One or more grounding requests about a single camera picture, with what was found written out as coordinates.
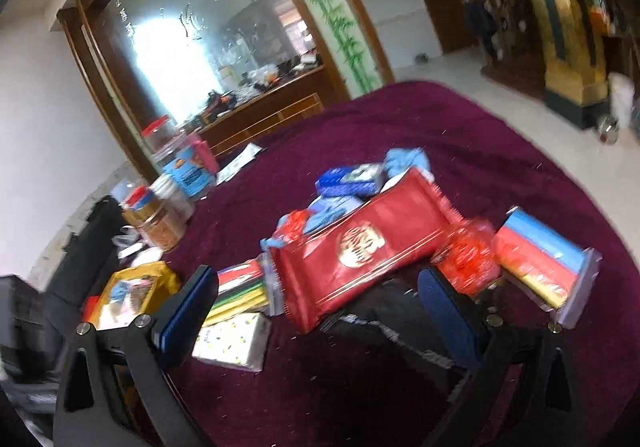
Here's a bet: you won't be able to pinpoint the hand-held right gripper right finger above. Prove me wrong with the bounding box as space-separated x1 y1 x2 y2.
417 266 608 447

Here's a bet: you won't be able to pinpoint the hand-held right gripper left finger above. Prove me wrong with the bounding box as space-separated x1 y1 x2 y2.
54 264 221 447

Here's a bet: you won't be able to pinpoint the lemon print tissue pack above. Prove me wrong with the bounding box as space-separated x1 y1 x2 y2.
191 312 273 374

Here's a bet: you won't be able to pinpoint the yellow storage box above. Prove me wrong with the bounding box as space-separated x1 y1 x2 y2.
82 261 182 408

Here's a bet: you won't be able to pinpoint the coloured strips packet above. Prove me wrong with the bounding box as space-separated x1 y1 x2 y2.
205 254 286 328

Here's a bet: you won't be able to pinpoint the large red snack packet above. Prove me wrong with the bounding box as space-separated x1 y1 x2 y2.
262 167 463 333

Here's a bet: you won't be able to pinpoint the red blue yellow striped packet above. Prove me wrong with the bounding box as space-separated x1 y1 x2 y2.
492 207 601 330

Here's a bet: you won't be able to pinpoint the light blue cloth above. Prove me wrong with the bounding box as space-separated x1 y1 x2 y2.
384 147 436 183

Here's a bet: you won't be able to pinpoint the dark blue packet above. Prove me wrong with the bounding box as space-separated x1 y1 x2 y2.
315 163 388 200

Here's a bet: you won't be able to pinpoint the gold label jar, red lid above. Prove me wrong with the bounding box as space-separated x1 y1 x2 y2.
122 187 187 250

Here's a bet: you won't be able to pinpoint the black equipment bag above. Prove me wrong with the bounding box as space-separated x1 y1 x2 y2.
45 194 131 308

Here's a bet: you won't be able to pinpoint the clear jar with blue label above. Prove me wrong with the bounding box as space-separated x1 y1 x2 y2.
141 114 218 203

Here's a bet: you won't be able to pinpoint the maroon tablecloth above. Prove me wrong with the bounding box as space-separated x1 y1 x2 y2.
125 80 640 447

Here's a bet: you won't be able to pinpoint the white paper sheets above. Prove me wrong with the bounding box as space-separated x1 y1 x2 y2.
215 143 263 185

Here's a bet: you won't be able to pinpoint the wooden sideboard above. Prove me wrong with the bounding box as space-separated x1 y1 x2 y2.
192 64 351 158

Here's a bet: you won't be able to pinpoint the metal pot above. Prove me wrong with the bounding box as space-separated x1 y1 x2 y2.
597 114 621 145

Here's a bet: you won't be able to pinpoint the wooden staircase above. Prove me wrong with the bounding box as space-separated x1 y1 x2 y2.
480 0 551 88

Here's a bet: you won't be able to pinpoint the wooden framed mirror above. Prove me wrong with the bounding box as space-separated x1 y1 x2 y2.
57 0 396 178

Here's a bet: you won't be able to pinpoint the white plastic sack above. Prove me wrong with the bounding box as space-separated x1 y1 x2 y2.
607 72 640 128

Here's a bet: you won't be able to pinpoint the golden pillar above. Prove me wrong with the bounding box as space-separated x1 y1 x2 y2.
502 0 611 130

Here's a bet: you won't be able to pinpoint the brown wooden door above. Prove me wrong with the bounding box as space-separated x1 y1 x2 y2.
405 0 473 55

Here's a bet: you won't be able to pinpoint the bamboo painted glass panel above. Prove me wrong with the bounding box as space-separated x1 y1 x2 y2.
280 0 386 98

